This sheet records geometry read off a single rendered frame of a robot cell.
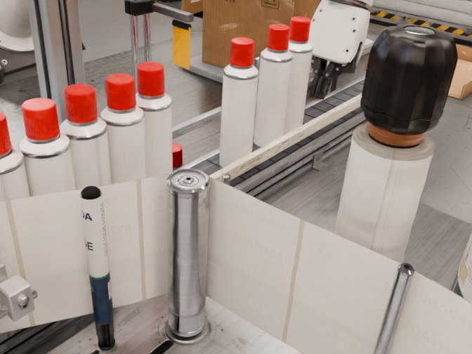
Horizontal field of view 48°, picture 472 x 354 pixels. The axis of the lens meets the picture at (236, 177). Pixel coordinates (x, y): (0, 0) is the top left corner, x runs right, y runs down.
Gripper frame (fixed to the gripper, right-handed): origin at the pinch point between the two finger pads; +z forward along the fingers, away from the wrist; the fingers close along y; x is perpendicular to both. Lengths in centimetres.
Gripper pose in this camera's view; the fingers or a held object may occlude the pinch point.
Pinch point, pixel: (319, 87)
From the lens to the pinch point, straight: 101.1
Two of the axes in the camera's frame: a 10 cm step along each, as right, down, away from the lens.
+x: 5.9, -0.6, 8.1
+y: 7.6, 3.8, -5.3
